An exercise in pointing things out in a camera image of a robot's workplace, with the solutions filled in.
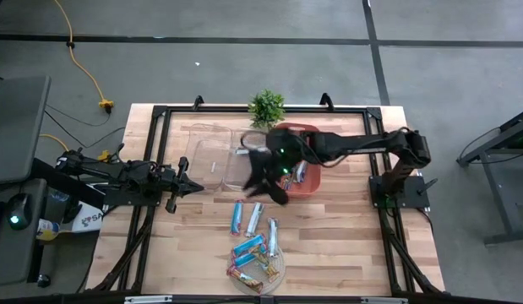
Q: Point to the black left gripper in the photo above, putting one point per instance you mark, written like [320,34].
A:
[170,181]

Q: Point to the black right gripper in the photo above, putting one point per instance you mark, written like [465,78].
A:
[276,158]

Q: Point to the blue granola bar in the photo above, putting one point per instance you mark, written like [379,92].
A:
[237,217]
[245,258]
[248,245]

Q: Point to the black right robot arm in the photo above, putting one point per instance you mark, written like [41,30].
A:
[354,144]

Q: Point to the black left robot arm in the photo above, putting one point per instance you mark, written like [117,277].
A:
[117,171]

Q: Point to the clear plastic bin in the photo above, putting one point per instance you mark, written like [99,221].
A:
[233,173]
[206,169]

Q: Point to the orange plastic bin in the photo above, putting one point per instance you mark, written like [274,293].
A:
[312,186]

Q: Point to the small green plant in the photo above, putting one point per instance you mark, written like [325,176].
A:
[266,107]

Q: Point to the round woven mat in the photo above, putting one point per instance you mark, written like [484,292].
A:
[267,289]

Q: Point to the white printed bag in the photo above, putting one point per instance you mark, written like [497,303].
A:
[90,219]

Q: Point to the black support beam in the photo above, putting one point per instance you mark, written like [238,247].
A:
[67,181]

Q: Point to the plastic bottle yellow label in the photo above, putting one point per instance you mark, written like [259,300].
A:
[47,230]

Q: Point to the black caster wheel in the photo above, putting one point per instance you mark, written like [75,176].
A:
[44,281]

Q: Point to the black computer mouse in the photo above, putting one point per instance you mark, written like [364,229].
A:
[18,209]

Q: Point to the dark grey laptop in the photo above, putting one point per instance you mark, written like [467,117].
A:
[16,126]

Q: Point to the grey side desk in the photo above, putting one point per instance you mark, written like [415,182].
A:
[16,253]

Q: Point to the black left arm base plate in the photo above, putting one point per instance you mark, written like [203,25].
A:
[130,199]

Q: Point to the black aluminium table frame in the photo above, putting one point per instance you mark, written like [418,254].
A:
[328,110]

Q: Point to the white bracket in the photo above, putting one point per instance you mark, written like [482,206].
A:
[383,301]
[147,300]

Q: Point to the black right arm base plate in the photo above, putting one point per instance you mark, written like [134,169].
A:
[413,193]

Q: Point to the grey metal table frame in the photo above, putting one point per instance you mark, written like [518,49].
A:
[497,196]

